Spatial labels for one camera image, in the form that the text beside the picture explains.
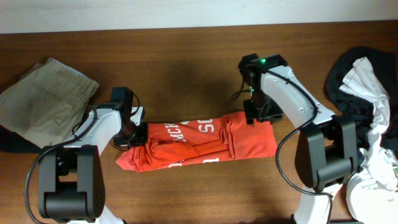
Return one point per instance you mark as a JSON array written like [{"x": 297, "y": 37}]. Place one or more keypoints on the red orange t-shirt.
[{"x": 200, "y": 141}]

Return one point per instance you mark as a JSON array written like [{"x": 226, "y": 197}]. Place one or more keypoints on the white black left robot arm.
[{"x": 71, "y": 185}]

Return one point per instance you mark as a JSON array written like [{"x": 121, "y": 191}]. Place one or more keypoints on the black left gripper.
[{"x": 143, "y": 138}]

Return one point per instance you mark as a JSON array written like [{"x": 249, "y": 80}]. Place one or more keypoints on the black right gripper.
[{"x": 274, "y": 113}]

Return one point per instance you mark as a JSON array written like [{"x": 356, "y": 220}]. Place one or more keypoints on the folded khaki trousers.
[{"x": 44, "y": 105}]

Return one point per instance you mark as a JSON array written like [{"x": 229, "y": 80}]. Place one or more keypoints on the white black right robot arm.
[{"x": 326, "y": 155}]

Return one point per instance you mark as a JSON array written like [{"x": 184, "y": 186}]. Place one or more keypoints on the folded black garment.
[{"x": 14, "y": 143}]

